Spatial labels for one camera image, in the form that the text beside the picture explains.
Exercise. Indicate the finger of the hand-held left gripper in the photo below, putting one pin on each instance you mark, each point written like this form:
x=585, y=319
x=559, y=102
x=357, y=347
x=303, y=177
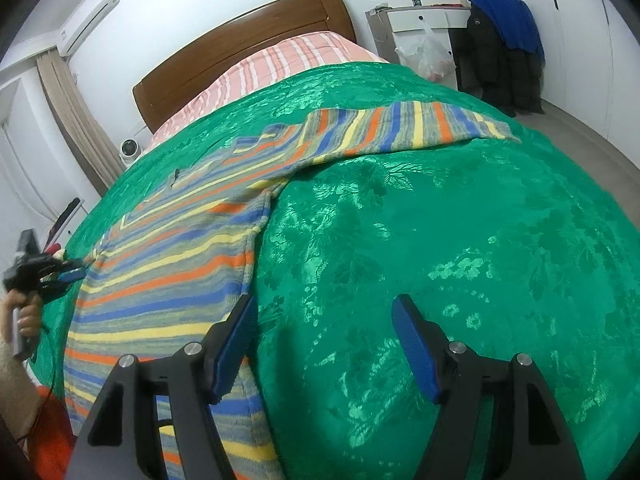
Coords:
x=69, y=262
x=71, y=275

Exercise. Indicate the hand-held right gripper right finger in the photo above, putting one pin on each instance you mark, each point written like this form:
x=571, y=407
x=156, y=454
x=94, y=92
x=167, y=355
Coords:
x=416, y=352

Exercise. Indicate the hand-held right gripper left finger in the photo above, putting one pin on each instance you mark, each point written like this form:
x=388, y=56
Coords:
x=234, y=347

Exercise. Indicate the striped knit sweater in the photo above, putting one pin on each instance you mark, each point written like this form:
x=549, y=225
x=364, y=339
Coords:
x=175, y=270

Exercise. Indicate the person's left forearm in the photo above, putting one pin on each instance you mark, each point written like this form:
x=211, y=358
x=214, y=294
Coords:
x=15, y=390

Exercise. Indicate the person's left hand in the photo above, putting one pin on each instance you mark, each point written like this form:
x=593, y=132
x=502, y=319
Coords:
x=27, y=317

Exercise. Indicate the red cloth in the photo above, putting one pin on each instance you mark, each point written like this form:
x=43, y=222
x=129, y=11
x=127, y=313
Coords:
x=52, y=248

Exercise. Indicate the green patterned blanket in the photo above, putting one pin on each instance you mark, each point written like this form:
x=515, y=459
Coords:
x=400, y=220

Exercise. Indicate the beige curtain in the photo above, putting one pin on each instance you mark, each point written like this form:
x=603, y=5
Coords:
x=75, y=110

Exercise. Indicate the orange-red cloth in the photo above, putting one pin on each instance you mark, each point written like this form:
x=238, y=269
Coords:
x=50, y=440

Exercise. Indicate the white air conditioner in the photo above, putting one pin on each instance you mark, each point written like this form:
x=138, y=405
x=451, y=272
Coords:
x=85, y=15

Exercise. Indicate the pink striped bed sheet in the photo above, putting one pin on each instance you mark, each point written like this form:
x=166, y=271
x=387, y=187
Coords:
x=260, y=70

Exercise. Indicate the wooden headboard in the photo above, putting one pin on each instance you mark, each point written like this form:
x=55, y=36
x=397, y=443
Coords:
x=240, y=35

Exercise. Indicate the black puffer jacket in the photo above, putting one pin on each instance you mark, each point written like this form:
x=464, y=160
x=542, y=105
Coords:
x=500, y=80

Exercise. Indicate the white plastic bag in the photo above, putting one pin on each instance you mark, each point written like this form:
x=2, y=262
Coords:
x=430, y=55

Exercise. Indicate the grey cabinet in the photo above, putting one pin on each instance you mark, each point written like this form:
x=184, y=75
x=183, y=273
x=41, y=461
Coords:
x=377, y=35

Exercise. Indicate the white desk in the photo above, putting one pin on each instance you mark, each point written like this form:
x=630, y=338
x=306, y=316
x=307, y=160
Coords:
x=430, y=16

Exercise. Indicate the blue cloth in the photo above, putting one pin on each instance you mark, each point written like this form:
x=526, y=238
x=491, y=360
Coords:
x=510, y=20

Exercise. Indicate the white wardrobe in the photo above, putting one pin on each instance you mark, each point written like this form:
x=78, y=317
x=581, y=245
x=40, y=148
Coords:
x=590, y=35

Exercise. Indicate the small white round camera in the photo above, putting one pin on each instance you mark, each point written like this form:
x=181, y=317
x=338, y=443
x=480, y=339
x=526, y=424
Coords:
x=131, y=150

